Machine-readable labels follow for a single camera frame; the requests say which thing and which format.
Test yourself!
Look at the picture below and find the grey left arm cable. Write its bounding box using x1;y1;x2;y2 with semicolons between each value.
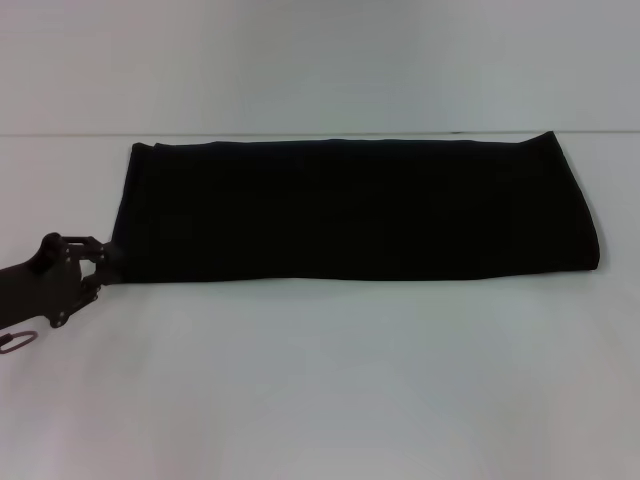
0;329;39;355

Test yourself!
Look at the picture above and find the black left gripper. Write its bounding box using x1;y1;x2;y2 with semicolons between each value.
0;232;124;330

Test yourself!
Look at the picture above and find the black t-shirt with FREE print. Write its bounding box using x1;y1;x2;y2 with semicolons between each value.
110;130;601;289

